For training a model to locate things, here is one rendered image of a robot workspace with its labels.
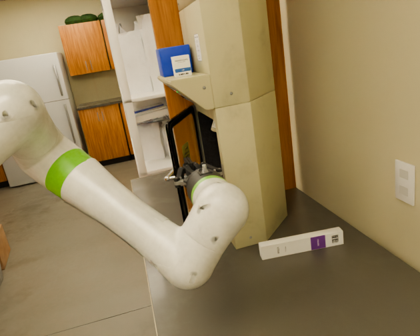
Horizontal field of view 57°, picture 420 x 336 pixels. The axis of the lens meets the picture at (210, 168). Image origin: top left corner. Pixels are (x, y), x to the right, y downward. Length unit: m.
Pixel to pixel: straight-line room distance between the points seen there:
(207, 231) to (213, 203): 0.06
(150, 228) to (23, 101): 0.34
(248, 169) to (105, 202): 0.53
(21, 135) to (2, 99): 0.07
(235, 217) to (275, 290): 0.41
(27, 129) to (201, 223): 0.37
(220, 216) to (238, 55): 0.56
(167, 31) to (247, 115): 0.49
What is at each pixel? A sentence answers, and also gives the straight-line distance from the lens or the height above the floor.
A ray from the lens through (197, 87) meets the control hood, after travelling 1.11.
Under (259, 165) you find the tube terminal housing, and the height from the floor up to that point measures 1.21.
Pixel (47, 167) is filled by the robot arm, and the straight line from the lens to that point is 0.90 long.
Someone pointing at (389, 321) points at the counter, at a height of 0.94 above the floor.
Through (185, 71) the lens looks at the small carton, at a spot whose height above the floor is 1.52.
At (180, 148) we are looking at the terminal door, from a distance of 1.24.
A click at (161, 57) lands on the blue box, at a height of 1.57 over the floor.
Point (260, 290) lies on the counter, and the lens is 1.10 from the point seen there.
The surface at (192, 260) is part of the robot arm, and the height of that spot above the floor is 1.21.
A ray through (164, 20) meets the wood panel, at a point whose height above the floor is 1.69.
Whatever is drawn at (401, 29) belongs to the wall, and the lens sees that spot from 1.10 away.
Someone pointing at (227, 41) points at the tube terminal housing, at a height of 1.59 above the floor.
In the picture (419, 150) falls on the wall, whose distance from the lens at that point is 1.10.
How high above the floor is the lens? 1.59
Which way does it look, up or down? 18 degrees down
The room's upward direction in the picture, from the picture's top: 9 degrees counter-clockwise
